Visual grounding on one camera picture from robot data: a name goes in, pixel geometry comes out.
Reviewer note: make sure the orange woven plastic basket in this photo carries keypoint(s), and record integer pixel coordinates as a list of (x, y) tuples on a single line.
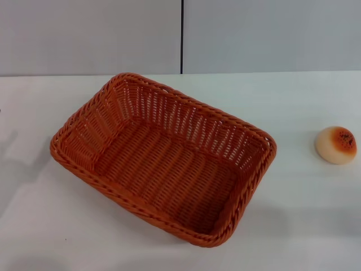
[(169, 169)]

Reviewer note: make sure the round toy bread bun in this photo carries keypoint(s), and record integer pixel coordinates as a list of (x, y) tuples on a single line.
[(334, 146)]

